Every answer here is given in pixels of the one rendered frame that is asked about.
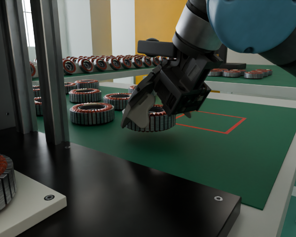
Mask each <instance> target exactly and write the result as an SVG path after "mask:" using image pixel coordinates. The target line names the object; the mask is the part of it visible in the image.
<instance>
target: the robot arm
mask: <svg viewBox="0 0 296 237"><path fill-rule="evenodd" d="M172 41H173V42H162V41H159V40H157V39H155V38H149V39H147V40H139V41H138V47H137V52H138V53H140V54H145V55H146V56H148V57H156V56H163V57H170V58H176V59H169V60H163V63H159V64H158V66H156V67H155V68H154V69H153V70H152V72H150V73H149V75H148V76H146V77H145V78H144V79H143V80H142V81H141V82H140V83H139V84H138V85H137V86H136V88H135V89H134V91H133V93H132V94H131V96H130V98H129V100H128V104H127V106H126V108H125V111H124V114H123V117H122V121H121V127H122V128H124V127H125V126H126V125H127V124H128V123H129V122H130V121H133V122H134V123H135V124H136V125H137V126H139V127H140V128H142V129H144V128H146V127H147V126H148V125H149V114H148V112H149V110H150V109H151V108H152V107H153V105H154V104H155V102H156V99H155V97H154V96H153V95H152V94H151V93H152V91H153V90H154V91H155V92H156V93H157V96H158V97H159V98H160V100H161V103H162V104H163V106H162V108H163V110H164V111H165V112H166V114H167V115H168V116H169V117H170V116H171V115H177V114H180V113H183V114H185V115H186V116H187V117H188V118H191V117H192V115H191V111H195V110H196V111H198V110H199V109H200V107H201V105H202V104H203V102H204V101H205V99H206V97H207V96H208V94H209V93H210V91H211V89H210V87H209V86H208V85H207V84H206V83H205V82H204V81H205V79H206V78H207V76H208V74H209V72H210V71H211V69H216V68H219V67H220V66H221V64H222V62H223V60H222V59H221V58H220V57H219V56H217V55H216V54H215V53H216V51H217V50H218V49H219V48H220V46H221V45H222V44H224V45H225V46H226V47H228V48H229V49H231V50H233V51H235V52H238V53H246V54H250V53H251V54H259V55H260V56H262V57H263V58H265V59H267V60H268V61H270V62H272V63H273V64H275V65H277V66H279V67H281V68H282V69H284V70H285V71H287V72H288V73H290V74H291V75H293V76H295V77H296V0H187V3H186V5H185V7H184V9H183V12H182V14H181V16H180V19H179V21H178V23H177V26H176V31H175V33H174V36H173V38H172Z"/></svg>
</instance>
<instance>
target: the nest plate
mask: <svg viewBox="0 0 296 237"><path fill-rule="evenodd" d="M14 172H15V178H16V186H17V188H16V193H15V195H14V197H13V198H12V199H11V201H10V202H9V203H8V204H6V206H5V207H4V208H3V209H1V210H0V237H16V236H17V235H19V234H21V233H22V232H24V231H26V230H27V229H29V228H31V227H32V226H34V225H36V224H37V223H39V222H41V221H42V220H44V219H46V218H47V217H49V216H51V215H53V214H54V213H56V212H58V211H59V210H61V209H63V208H64V207H66V206H67V201H66V196H64V195H63V194H61V193H59V192H57V191H55V190H53V189H51V188H49V187H47V186H45V185H43V184H41V183H39V182H37V181H35V180H33V179H32V178H30V177H28V176H26V175H24V174H22V173H20V172H18V171H16V170H14Z"/></svg>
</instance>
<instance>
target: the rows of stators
mask: <svg viewBox="0 0 296 237"><path fill-rule="evenodd" d="M99 87H100V86H99V81H98V80H91V79H89V80H77V81H75V82H74V83H71V82H65V93H66V94H69V92H70V91H71V90H75V89H83V88H84V89H86V88H87V89H88V88H89V89H90V88H93V89H94V88H95V89H98V88H99ZM33 93H34V98H38V97H41V95H40V87H39V86H35V87H34V86H33Z"/></svg>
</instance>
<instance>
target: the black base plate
mask: <svg viewBox="0 0 296 237"><path fill-rule="evenodd" d="M0 154H3V155H6V156H8V157H9V158H10V159H12V162H13V166H14V170H16V171H18V172H20V173H22V174H24V175H26V176H28V177H30V178H32V179H33V180H35V181H37V182H39V183H41V184H43V185H45V186H47V187H49V188H51V189H53V190H55V191H57V192H59V193H61V194H63V195H64V196H66V201H67V206H66V207H64V208H63V209H61V210H59V211H58V212H56V213H54V214H53V215H51V216H49V217H47V218H46V219H44V220H42V221H41V222H39V223H37V224H36V225H34V226H32V227H31V228H29V229H27V230H26V231H24V232H22V233H21V234H19V235H17V236H16V237H227V235H228V234H229V232H230V230H231V228H232V226H233V225H234V223H235V221H236V219H237V217H238V216H239V214H240V210H241V197H240V196H237V195H234V194H231V193H228V192H225V191H222V190H218V189H216V188H212V187H209V186H206V185H203V184H200V183H197V182H194V181H190V180H187V179H184V178H181V177H178V176H175V175H172V174H169V173H165V172H162V171H159V170H156V169H153V168H150V167H147V166H144V165H140V164H137V163H134V162H131V161H128V160H125V159H122V158H118V157H115V156H112V155H110V154H106V153H103V152H100V151H97V150H93V149H91V148H88V147H85V146H81V145H78V144H75V143H72V142H69V141H66V142H64V141H61V143H60V144H58V145H54V144H52V142H46V136H45V134H44V133H41V132H38V131H30V132H29V133H26V134H22V133H21V132H17V131H16V127H11V128H7V129H3V130H0Z"/></svg>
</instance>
